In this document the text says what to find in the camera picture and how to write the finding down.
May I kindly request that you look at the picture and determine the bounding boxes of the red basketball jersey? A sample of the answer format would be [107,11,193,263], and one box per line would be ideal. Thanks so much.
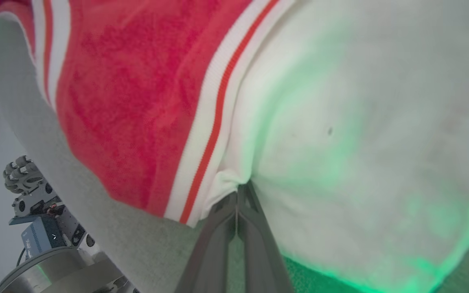
[0,0,469,293]

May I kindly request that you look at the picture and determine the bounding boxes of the blue electronics box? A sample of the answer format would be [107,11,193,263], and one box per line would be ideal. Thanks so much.
[22,216,67,259]

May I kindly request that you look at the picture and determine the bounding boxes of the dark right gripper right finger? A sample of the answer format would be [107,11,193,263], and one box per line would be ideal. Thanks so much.
[237,181,294,293]

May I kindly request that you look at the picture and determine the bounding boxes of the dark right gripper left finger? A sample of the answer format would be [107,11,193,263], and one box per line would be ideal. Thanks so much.
[173,191,239,293]

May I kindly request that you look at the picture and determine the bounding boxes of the grey mecanum wheel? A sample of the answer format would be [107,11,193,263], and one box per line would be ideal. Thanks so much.
[3,155,44,195]

